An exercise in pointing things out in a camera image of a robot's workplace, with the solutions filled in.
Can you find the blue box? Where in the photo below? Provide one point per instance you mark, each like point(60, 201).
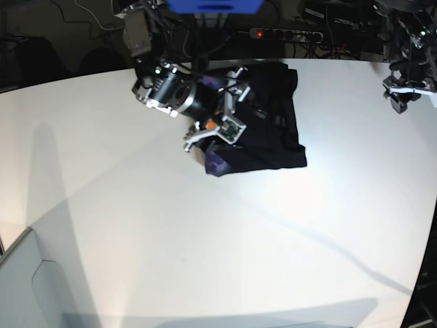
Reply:
point(214, 6)

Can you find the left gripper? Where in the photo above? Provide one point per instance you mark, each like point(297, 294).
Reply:
point(400, 91)

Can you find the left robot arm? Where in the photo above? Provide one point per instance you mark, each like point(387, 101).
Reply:
point(409, 37)

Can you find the black power strip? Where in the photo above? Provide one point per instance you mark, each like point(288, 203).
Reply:
point(287, 35)

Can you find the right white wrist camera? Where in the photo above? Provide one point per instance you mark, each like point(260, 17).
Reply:
point(229, 128)

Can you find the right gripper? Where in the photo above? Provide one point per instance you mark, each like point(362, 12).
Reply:
point(199, 97)

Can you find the black T-shirt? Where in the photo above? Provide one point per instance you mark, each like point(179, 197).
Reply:
point(270, 140)

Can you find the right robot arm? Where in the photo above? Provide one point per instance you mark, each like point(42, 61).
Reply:
point(153, 38)

